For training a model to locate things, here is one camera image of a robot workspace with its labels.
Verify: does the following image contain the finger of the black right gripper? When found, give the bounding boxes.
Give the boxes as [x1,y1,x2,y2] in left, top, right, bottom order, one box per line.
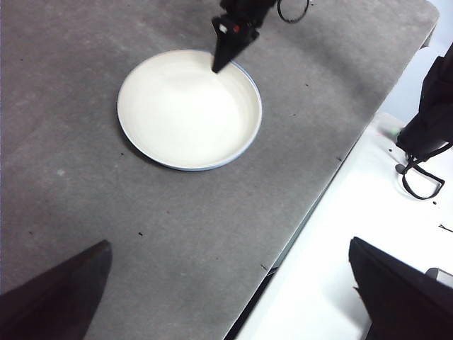
[212,30,224,74]
[219,33,259,72]

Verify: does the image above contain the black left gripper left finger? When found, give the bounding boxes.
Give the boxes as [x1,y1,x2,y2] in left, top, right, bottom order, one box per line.
[0,239,113,340]

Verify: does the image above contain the black cable loop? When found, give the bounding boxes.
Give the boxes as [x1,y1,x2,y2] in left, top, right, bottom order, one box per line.
[277,0,309,24]
[401,141,453,200]

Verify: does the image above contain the white round plate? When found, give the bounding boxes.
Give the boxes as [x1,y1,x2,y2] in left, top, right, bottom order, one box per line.
[117,49,263,171]

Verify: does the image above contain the small grey device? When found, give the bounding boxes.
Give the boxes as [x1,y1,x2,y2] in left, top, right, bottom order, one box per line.
[425,267,453,286]

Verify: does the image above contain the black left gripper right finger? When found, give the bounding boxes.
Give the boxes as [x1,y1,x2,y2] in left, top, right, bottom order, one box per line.
[349,236,453,340]

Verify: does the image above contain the blue round plate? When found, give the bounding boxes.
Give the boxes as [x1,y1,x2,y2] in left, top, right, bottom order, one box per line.
[117,49,264,173]

